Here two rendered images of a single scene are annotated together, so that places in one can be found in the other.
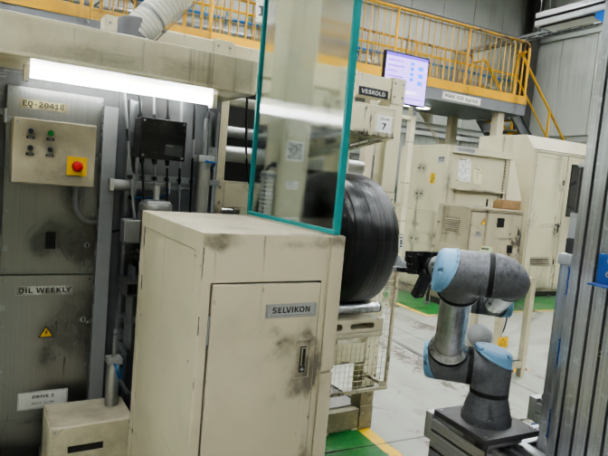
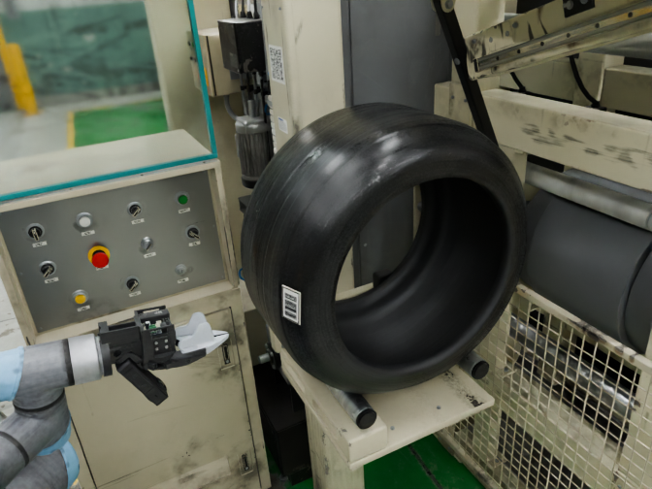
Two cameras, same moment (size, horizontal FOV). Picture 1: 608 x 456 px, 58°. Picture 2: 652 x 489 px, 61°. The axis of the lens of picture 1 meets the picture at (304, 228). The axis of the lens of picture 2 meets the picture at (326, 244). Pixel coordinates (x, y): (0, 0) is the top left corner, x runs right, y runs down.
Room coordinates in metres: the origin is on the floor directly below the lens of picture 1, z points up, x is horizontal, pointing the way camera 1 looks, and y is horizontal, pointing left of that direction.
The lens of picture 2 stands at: (2.34, -1.15, 1.69)
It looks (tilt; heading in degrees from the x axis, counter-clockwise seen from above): 27 degrees down; 96
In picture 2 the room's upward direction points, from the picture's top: 4 degrees counter-clockwise
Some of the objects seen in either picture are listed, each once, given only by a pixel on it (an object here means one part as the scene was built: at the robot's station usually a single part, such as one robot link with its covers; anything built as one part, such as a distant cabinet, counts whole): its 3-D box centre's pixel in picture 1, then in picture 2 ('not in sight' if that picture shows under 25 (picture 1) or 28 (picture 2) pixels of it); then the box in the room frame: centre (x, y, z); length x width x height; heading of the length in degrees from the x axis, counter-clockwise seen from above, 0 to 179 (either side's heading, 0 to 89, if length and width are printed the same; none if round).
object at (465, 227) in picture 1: (476, 256); not in sight; (6.89, -2.18, 0.62); 0.91 x 0.58 x 1.25; 117
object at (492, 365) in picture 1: (489, 366); not in sight; (1.66, -0.61, 0.88); 0.13 x 0.12 x 0.14; 77
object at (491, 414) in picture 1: (487, 403); not in sight; (1.66, -0.61, 0.77); 0.15 x 0.15 x 0.10
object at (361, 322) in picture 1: (342, 324); (328, 391); (2.21, -0.19, 0.83); 0.36 x 0.09 x 0.06; 121
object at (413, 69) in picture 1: (404, 80); not in sight; (6.31, -0.97, 2.60); 0.60 x 0.05 x 0.55; 117
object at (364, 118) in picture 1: (329, 117); not in sight; (2.65, -0.07, 1.71); 0.61 x 0.25 x 0.15; 121
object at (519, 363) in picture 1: (486, 318); not in sight; (4.47, -1.56, 0.40); 0.60 x 0.35 x 0.80; 27
